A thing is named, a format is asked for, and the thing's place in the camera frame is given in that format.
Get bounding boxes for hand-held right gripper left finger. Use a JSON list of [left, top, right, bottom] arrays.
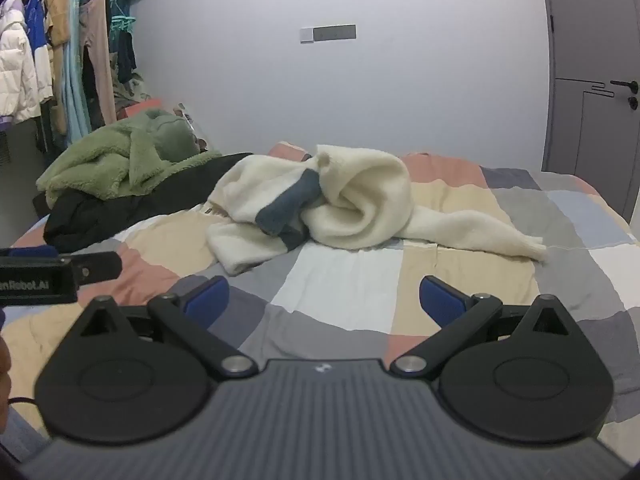
[[75, 275, 259, 379]]

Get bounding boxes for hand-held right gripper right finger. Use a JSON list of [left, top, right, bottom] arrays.
[[389, 275, 574, 379]]

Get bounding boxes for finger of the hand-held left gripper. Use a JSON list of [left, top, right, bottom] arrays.
[[59, 252, 124, 283], [0, 245, 59, 259]]

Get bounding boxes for white sweater with blue stripes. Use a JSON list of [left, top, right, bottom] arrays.
[[206, 144, 547, 276]]

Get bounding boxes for green clothes hangers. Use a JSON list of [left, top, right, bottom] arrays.
[[107, 0, 137, 32]]

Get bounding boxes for black jacket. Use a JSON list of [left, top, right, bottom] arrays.
[[43, 152, 253, 255]]

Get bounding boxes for green fleece jacket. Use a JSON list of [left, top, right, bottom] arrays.
[[36, 108, 223, 209]]

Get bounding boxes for patchwork quilt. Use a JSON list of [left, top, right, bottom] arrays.
[[0, 141, 640, 461]]

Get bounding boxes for light blue garment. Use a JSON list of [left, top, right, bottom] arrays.
[[62, 0, 94, 144]]

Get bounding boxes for white puffer jacket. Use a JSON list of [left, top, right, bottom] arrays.
[[0, 0, 54, 124]]

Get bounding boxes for dark hanging garment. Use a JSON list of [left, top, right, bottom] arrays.
[[115, 30, 137, 86]]

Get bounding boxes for tan trousers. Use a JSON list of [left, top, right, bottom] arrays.
[[80, 0, 119, 129]]

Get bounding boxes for blue and white jacket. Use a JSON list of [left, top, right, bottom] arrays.
[[22, 0, 54, 101]]

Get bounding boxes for beige coat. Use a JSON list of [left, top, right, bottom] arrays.
[[42, 0, 72, 134]]

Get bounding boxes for grey door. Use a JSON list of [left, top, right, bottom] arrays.
[[539, 0, 640, 226]]

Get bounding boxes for grey wall switch panel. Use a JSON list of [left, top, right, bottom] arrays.
[[299, 24, 357, 43]]

